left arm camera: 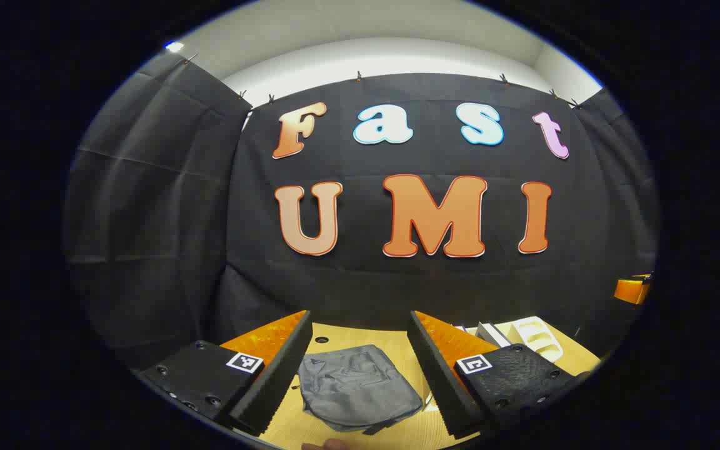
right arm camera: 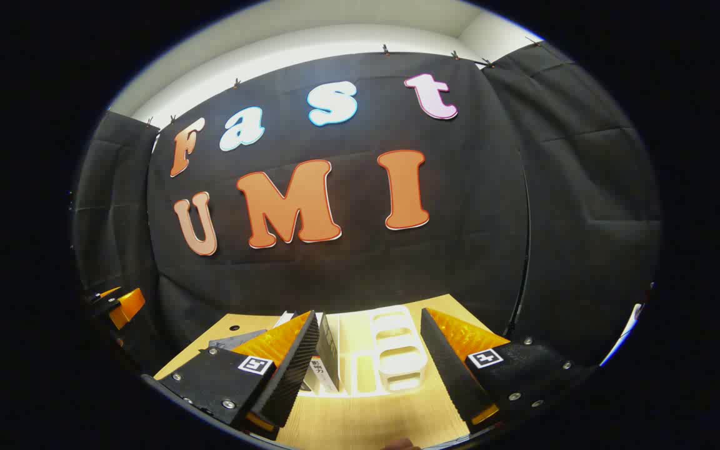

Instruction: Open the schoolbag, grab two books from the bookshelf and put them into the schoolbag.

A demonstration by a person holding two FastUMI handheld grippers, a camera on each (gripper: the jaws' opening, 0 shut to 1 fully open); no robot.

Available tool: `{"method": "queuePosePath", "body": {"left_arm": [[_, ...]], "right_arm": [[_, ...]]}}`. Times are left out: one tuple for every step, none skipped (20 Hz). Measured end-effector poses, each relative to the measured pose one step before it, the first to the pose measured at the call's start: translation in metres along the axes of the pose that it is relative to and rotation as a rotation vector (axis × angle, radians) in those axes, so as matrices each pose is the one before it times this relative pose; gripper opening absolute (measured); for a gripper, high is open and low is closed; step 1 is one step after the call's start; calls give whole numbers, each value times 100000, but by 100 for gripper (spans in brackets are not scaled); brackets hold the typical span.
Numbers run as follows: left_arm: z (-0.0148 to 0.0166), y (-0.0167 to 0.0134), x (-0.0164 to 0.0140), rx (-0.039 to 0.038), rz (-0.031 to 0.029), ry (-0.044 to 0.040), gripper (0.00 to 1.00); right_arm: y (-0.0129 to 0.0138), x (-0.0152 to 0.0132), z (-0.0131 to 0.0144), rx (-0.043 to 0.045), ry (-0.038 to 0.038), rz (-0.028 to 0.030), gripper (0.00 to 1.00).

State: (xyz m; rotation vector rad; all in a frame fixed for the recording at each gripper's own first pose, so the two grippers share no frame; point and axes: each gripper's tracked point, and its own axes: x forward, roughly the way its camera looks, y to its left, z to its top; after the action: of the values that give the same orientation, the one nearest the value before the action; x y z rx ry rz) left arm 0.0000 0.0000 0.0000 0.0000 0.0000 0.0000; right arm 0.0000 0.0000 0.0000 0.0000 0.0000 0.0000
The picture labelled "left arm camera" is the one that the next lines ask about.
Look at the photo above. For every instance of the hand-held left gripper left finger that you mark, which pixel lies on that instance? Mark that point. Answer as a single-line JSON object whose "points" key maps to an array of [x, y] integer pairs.
{"points": [[279, 375]]}

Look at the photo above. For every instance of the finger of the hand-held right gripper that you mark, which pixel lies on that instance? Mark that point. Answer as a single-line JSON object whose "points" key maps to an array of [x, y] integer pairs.
{"points": [[632, 291]]}

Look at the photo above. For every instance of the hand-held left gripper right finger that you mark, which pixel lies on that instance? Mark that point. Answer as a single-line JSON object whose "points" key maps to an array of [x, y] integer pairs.
{"points": [[438, 381]]}

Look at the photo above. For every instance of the grey portrait cover book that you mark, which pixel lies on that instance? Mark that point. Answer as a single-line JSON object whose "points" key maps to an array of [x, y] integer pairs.
{"points": [[492, 334]]}

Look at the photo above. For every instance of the grey schoolbag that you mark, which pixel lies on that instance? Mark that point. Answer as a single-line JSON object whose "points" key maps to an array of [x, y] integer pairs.
{"points": [[354, 387]]}

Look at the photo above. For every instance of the white bookshelf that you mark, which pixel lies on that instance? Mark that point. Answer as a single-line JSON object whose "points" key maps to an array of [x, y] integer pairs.
{"points": [[538, 337]]}

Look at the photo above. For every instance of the black backdrop cloth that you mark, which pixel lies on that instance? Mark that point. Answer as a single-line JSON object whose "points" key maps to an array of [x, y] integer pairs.
{"points": [[397, 281]]}

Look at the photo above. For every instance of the row of small backdrop clips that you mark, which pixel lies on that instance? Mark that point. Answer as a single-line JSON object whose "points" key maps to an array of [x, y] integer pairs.
{"points": [[358, 77]]}

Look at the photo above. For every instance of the ceiling light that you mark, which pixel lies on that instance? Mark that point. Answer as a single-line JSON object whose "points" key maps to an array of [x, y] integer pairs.
{"points": [[174, 46]]}

